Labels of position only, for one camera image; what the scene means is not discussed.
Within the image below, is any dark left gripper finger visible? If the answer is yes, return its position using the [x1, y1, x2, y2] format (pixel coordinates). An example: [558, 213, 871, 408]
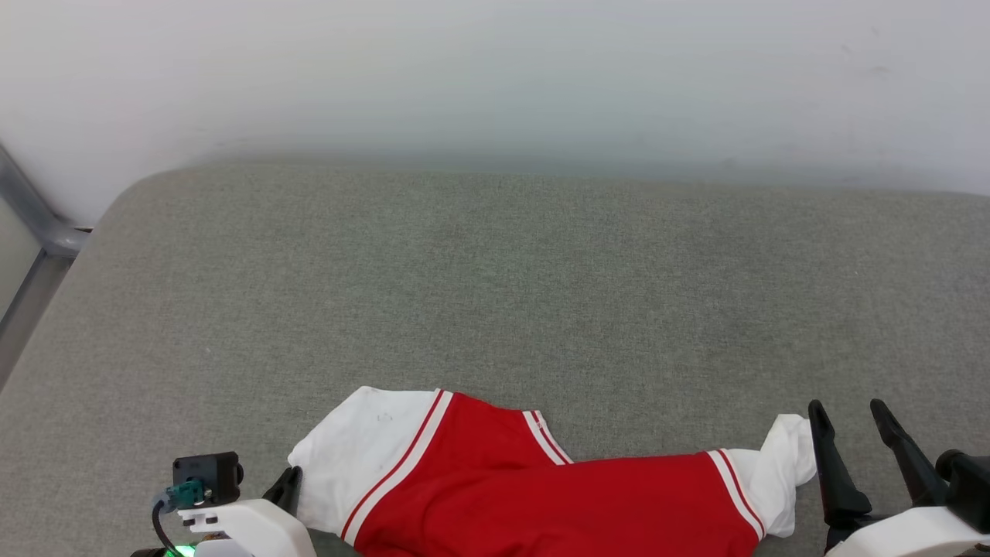
[263, 466, 304, 516]

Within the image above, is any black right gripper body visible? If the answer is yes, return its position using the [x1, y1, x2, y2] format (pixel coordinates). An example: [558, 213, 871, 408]
[824, 515, 887, 553]

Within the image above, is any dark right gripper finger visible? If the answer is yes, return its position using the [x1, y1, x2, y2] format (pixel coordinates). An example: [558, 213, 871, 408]
[870, 398, 949, 508]
[808, 400, 873, 528]

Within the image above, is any red and white jersey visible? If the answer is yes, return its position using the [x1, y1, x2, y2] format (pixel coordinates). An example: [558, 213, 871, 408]
[288, 385, 818, 557]

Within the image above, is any grey fabric sofa seat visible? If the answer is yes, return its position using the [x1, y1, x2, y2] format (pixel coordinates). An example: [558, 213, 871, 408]
[0, 159, 990, 557]

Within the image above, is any thin black cable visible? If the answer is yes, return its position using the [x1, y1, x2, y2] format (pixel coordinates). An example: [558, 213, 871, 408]
[151, 501, 190, 557]

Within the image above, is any teal cable plug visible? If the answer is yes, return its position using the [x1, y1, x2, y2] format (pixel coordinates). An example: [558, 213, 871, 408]
[155, 478, 211, 511]

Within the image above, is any grey metal frame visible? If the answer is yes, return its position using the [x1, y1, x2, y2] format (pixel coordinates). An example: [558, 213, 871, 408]
[0, 143, 92, 388]

